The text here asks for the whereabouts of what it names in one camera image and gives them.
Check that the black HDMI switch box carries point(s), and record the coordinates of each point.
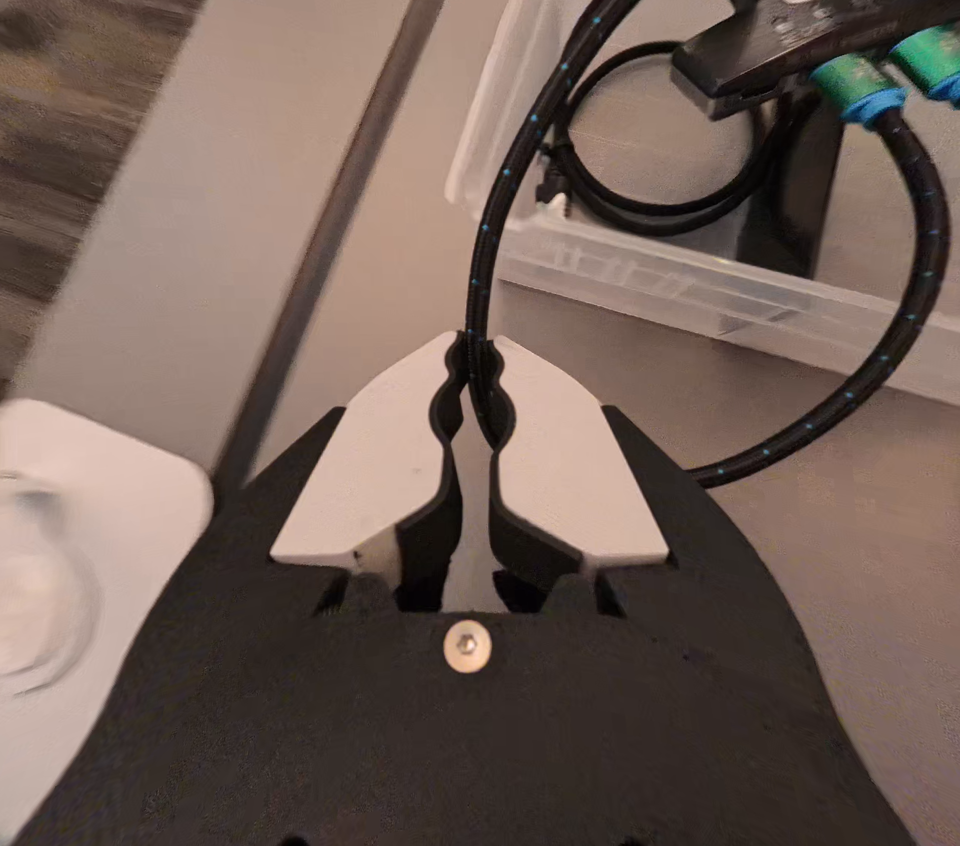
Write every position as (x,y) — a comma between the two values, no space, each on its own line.
(825,29)

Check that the sign stand with white base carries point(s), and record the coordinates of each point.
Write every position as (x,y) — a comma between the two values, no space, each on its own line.
(135,486)

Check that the clear plastic storage bin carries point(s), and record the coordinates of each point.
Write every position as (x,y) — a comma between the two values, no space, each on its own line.
(675,306)

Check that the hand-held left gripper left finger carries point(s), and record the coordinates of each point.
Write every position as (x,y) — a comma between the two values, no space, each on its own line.
(375,471)

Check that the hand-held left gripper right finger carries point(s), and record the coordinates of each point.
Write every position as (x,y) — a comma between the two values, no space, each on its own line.
(570,486)

